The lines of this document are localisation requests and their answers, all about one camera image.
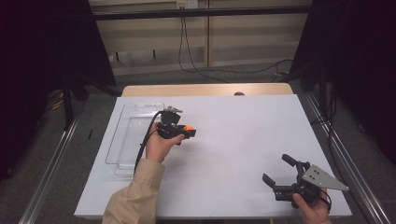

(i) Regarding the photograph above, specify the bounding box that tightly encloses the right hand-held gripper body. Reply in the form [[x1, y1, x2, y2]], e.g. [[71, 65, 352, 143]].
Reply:
[[274, 161, 350, 209]]

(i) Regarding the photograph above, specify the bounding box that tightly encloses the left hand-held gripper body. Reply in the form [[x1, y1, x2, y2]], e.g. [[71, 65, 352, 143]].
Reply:
[[156, 105, 188, 140]]

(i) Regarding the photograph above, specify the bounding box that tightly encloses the clear plastic bin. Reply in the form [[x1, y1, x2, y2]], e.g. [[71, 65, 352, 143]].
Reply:
[[105, 102, 166, 176]]

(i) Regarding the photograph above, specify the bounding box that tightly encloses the person's left hand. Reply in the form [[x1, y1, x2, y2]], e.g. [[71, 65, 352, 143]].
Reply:
[[145, 122, 185, 164]]

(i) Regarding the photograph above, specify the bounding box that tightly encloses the person's right hand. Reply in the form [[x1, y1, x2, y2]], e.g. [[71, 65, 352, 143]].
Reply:
[[291, 188, 332, 224]]

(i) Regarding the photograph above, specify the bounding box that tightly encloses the light wooden table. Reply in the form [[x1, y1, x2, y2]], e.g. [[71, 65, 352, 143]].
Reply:
[[120, 82, 294, 97]]

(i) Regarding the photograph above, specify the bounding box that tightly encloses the white table cover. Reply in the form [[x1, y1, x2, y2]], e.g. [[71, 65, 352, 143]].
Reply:
[[74, 93, 353, 218]]

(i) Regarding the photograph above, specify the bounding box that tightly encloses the long wooden desk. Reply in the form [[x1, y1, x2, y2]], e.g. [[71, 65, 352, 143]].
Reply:
[[88, 0, 314, 77]]

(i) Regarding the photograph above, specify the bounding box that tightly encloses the black curtain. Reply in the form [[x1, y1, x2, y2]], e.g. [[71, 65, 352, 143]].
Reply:
[[0, 0, 117, 181], [292, 0, 396, 164]]

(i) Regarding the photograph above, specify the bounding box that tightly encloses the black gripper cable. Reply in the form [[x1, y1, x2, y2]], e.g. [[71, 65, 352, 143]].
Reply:
[[134, 110, 164, 175], [319, 188, 332, 214]]

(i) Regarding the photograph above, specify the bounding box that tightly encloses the aluminium frame rail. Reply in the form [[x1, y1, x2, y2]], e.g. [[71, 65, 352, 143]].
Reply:
[[303, 92, 393, 224], [18, 118, 82, 224]]

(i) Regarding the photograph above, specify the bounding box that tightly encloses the black power cable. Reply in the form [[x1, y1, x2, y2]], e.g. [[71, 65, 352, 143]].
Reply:
[[182, 15, 295, 75], [177, 15, 230, 84]]

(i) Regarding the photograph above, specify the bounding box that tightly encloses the white wall socket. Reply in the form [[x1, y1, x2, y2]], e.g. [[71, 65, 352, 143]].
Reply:
[[176, 0, 199, 9]]

